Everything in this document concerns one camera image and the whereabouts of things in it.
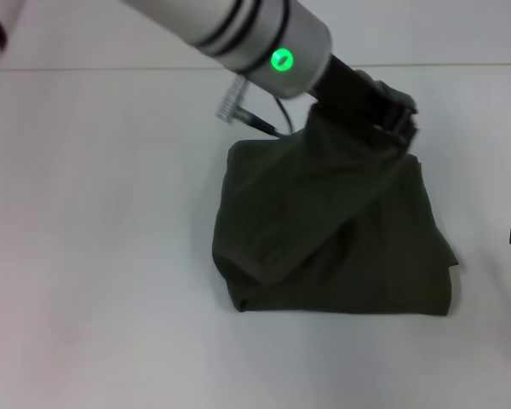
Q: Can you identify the dark green FREE t-shirt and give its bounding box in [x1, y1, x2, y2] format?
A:
[211, 70, 460, 319]

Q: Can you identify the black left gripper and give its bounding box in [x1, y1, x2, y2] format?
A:
[305, 54, 419, 149]

